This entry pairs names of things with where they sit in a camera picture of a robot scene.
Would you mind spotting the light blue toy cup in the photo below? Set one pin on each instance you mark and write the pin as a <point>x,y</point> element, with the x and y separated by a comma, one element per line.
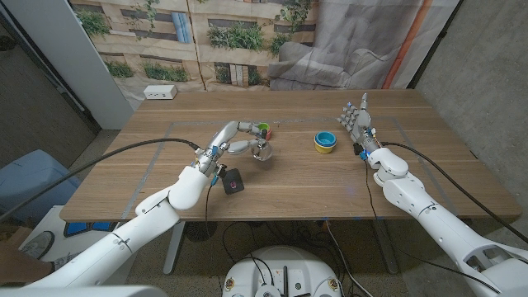
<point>325,138</point>

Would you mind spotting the green toy cup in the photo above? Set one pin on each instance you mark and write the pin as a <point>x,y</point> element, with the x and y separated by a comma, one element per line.
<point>264,125</point>

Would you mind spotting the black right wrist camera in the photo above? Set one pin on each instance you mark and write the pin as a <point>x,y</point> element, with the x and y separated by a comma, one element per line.
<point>358,149</point>

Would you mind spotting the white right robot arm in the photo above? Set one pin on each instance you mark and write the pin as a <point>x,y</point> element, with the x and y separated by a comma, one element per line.
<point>437,227</point>

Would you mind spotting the round black floor object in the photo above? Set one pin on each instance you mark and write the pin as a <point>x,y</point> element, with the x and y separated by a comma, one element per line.
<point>200,232</point>

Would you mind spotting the grey table leg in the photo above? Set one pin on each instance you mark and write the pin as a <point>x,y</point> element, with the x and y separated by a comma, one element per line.
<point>385,251</point>

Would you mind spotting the dark blue toy cup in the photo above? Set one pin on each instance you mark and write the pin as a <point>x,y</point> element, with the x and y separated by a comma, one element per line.
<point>325,145</point>

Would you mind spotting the person's bare leg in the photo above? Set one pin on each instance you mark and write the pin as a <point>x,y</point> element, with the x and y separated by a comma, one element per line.
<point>20,266</point>

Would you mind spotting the white robot shoulder cover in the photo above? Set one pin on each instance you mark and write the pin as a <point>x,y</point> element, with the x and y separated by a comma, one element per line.
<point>82,292</point>

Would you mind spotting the blue grey bin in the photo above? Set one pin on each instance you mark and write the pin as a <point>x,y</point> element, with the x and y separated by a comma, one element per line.
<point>33,185</point>

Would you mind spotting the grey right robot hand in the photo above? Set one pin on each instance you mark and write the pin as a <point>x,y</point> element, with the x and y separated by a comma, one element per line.
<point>362,123</point>

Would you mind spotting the white table leg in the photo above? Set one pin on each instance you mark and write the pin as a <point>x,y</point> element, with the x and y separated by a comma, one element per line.
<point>173,251</point>

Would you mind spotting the blue flat item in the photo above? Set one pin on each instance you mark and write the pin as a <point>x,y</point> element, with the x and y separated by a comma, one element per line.
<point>82,228</point>

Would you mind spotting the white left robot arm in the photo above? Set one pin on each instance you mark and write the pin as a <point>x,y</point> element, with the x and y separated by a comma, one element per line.
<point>123,235</point>

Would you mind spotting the grey sneaker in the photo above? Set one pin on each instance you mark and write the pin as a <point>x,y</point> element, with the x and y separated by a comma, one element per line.
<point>38,245</point>

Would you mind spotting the black backdrop frame pole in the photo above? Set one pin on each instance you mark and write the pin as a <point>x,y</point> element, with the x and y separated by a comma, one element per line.
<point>435,46</point>

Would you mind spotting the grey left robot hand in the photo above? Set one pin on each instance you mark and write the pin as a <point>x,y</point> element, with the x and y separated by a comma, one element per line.
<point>222,138</point>

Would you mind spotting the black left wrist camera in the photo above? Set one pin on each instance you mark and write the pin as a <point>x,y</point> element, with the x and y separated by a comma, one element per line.
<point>221,170</point>

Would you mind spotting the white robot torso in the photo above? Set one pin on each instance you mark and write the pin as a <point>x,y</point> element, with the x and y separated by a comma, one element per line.
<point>284,260</point>

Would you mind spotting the white floor platform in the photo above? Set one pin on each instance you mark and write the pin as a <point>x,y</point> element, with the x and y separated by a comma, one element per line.
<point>57,222</point>

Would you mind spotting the large yellow toy cup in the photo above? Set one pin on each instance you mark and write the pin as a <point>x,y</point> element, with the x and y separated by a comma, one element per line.
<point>324,149</point>

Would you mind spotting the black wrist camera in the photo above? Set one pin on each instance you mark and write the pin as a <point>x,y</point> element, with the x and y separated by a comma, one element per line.
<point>358,149</point>
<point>221,170</point>

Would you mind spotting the black card holder pink logo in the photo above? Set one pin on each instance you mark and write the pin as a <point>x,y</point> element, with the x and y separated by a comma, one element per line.
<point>234,185</point>

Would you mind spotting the printed backdrop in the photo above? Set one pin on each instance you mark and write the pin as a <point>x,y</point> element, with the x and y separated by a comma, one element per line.
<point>247,49</point>

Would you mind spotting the white power strip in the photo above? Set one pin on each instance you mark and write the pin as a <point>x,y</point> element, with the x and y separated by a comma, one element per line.
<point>160,92</point>

